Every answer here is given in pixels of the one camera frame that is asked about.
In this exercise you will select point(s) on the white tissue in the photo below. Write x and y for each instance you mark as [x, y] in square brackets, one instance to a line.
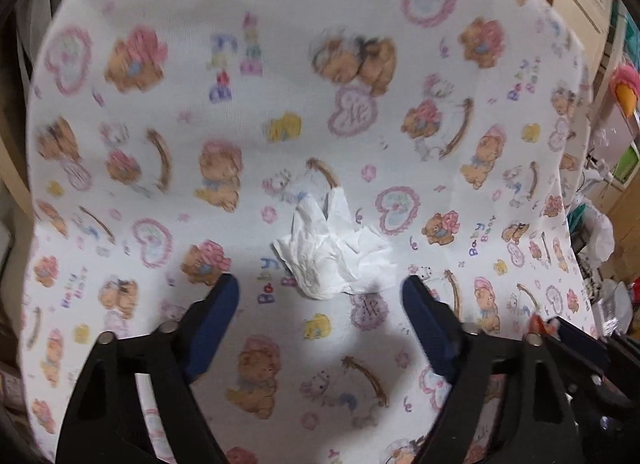
[330, 254]

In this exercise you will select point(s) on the bear print cloth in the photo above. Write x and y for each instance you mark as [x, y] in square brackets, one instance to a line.
[280, 94]

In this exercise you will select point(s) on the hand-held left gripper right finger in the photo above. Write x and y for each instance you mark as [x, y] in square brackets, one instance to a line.
[425, 319]

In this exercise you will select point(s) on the pink orange plush toy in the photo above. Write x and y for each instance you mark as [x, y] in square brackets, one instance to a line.
[625, 89]

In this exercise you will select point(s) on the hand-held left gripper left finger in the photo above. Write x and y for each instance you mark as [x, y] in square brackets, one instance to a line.
[217, 306]

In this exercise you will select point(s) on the white plastic bag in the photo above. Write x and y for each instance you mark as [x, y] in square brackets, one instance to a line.
[597, 234]

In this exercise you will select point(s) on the green box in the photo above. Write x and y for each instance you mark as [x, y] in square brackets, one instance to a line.
[629, 164]

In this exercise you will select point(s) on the orange red small wrapper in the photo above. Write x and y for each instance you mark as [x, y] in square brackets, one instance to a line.
[545, 325]

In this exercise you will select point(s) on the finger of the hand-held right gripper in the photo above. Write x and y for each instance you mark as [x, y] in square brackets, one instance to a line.
[580, 346]

